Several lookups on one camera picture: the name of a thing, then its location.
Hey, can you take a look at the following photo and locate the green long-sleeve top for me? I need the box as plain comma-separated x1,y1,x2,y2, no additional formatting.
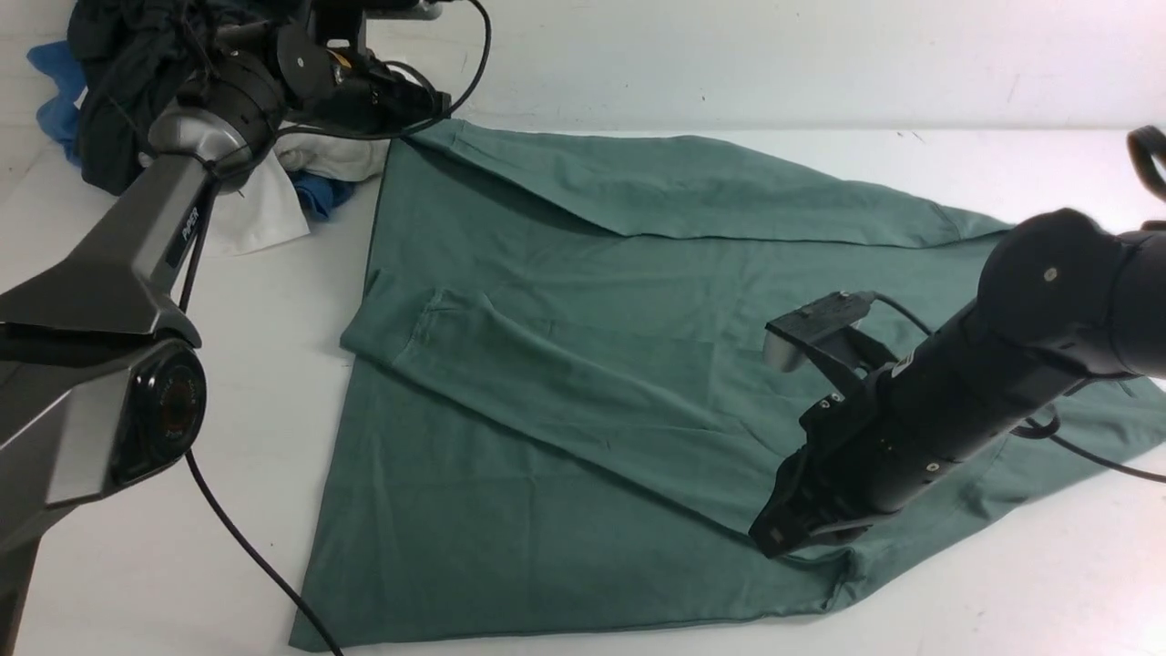
302,124,1161,648

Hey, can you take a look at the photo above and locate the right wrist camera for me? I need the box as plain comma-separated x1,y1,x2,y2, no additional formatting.
763,292,898,398

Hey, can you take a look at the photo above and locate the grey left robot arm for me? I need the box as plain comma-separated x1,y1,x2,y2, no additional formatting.
3,1,455,655

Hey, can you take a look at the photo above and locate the blue crumpled garment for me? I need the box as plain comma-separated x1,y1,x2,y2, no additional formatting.
26,40,357,220

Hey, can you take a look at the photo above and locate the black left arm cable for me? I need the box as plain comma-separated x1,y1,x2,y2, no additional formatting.
178,0,493,656

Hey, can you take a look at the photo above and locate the black crumpled garment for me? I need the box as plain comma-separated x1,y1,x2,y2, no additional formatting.
66,1,302,196

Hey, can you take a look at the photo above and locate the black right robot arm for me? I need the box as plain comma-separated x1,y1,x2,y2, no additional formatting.
749,210,1165,558

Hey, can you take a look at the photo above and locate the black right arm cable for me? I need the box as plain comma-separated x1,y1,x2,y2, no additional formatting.
870,292,1166,484

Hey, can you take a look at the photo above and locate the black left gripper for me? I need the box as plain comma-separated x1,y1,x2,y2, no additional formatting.
301,68,454,137

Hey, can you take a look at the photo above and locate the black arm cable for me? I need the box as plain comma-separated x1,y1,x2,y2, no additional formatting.
870,292,1166,484
178,0,493,656

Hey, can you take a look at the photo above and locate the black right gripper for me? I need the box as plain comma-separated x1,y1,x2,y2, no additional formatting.
749,385,912,558

